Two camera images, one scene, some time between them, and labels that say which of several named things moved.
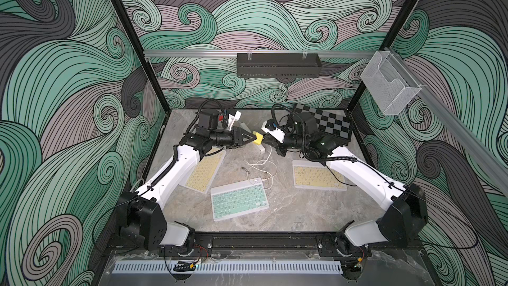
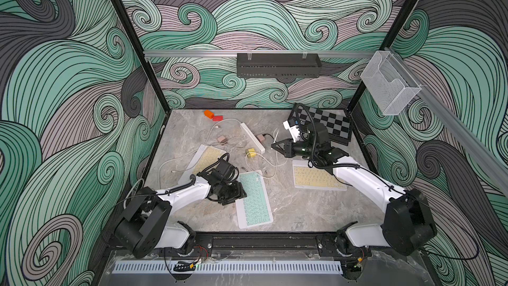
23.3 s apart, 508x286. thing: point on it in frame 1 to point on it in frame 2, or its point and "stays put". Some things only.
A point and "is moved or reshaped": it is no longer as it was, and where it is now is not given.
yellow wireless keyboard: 200,176 stays put
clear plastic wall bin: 389,85 stays put
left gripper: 236,136 to 237,189
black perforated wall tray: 278,65 stays put
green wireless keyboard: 238,198 is moved or reshaped
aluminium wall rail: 255,51 stays put
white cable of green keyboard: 254,164 to 263,156
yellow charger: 259,138 to 253,154
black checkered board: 337,124 stays put
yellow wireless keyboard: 313,175 stays put
